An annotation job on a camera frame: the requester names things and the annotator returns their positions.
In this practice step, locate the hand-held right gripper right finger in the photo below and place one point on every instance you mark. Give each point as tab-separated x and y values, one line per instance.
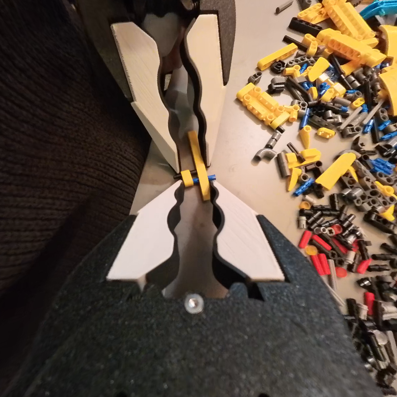
245	245

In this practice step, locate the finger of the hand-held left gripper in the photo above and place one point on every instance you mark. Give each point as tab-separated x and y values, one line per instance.
207	62
142	77

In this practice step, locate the turquoise toy part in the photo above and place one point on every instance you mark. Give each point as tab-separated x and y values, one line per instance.
372	11

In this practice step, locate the grey elbow pipe piece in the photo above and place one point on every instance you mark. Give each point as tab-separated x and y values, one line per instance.
262	154

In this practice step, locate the short yellow toy connector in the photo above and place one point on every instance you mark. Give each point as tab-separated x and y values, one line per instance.
187	179

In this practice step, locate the dark grey short axle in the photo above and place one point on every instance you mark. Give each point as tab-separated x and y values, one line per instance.
283	6

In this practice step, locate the person's dark knit sweater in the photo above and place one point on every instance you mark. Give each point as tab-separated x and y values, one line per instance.
46	124

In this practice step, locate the yellow frame block with holes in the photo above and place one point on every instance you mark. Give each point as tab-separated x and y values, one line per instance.
257	100

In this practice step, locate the pile of yellow grey bricks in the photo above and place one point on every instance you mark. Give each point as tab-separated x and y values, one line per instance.
341	46

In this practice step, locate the blue toy pin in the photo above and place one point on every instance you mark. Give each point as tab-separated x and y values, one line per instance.
212	177

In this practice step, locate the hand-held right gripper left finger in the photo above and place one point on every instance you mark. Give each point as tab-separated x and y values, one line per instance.
145	245

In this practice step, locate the pile of black red pins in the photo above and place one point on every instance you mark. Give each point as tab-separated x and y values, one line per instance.
322	262

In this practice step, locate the long yellow toy beam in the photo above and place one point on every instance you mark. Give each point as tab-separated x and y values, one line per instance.
204	186

